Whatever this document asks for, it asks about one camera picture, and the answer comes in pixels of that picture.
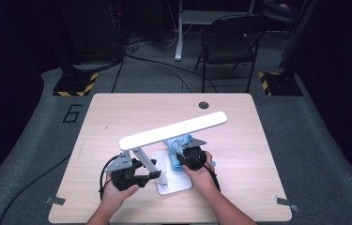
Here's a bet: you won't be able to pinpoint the person's right hand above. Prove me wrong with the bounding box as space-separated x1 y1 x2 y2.
181 151 219 196

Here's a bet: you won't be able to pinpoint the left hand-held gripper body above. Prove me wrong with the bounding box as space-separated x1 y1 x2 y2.
103 150 139 191

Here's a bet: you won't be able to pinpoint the left hand-held gripper cable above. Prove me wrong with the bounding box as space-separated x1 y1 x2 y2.
99 155 121 201

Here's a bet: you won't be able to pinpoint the grey tape strip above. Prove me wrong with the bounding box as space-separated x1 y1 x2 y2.
275 196 299 213
45 196 67 206

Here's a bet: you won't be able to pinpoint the black folding chair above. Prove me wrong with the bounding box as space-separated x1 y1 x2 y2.
194 13 270 94

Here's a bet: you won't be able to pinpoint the hand-held gripper cable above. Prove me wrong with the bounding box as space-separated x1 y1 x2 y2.
99 155 121 201
195 154 222 192

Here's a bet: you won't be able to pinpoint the white desk lamp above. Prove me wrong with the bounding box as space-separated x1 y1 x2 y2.
118 111 228 196

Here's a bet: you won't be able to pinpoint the right hand-held gripper cable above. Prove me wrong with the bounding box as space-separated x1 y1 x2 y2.
195 154 222 192

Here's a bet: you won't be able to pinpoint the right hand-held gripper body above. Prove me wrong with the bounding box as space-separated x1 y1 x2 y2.
176 138 207 172

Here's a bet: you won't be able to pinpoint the person's left hand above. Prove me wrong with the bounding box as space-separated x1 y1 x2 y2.
101 172 140 210

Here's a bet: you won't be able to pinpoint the dark equipment cabinet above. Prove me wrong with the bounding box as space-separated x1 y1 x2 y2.
57 0 125 64

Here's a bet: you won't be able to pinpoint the thick black floor cable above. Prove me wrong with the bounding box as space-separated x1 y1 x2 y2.
0 153 71 225

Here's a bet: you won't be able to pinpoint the black stand with striped base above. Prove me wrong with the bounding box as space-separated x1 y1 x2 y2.
257 0 318 97
52 0 99 98

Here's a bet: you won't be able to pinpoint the thin black floor cables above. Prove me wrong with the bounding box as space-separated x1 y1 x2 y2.
111 37 219 94

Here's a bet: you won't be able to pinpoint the white desk frame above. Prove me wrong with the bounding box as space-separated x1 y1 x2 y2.
174 0 256 62

